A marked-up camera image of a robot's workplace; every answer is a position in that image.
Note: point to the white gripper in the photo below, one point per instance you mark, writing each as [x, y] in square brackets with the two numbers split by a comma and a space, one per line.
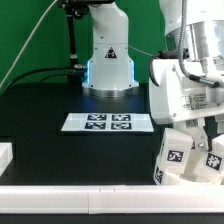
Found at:
[179, 99]

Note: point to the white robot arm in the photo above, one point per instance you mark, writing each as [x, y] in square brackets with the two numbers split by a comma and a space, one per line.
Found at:
[194, 33]

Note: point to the white front fence bar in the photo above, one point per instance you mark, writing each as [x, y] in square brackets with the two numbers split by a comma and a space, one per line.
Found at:
[111, 199]

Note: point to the white fence bar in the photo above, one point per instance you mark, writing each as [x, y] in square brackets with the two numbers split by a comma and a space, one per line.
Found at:
[111, 199]
[6, 156]

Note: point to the white left fence bar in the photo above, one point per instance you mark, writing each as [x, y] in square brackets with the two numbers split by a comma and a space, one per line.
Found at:
[6, 156]

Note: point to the white marker base plate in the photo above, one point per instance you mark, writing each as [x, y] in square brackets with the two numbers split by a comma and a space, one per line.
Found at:
[107, 122]

